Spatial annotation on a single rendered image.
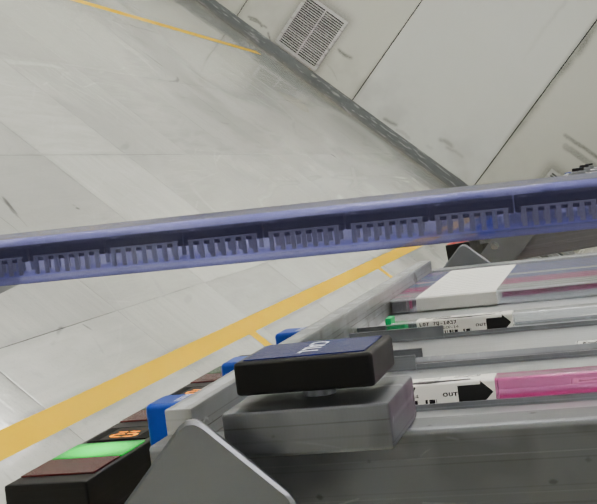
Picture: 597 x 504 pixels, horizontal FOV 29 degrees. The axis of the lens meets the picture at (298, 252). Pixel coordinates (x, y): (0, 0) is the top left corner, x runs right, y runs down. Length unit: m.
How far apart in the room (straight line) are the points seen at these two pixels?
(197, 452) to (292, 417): 0.03
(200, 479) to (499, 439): 0.11
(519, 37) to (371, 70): 1.19
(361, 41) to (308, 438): 9.08
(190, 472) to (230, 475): 0.01
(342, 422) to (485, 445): 0.06
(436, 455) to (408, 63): 8.97
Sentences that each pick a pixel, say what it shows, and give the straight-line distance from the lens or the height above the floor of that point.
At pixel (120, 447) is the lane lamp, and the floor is 0.67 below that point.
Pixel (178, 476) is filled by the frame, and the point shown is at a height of 0.74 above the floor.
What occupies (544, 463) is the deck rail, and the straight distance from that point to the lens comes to 0.42.
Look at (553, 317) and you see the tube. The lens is 0.73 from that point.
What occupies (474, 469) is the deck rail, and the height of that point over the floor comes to 0.79.
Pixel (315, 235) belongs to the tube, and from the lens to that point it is 0.26.
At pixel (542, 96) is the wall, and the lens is 9.24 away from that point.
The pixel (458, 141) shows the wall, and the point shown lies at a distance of 9.29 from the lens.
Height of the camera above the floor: 0.91
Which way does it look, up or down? 13 degrees down
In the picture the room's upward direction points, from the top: 35 degrees clockwise
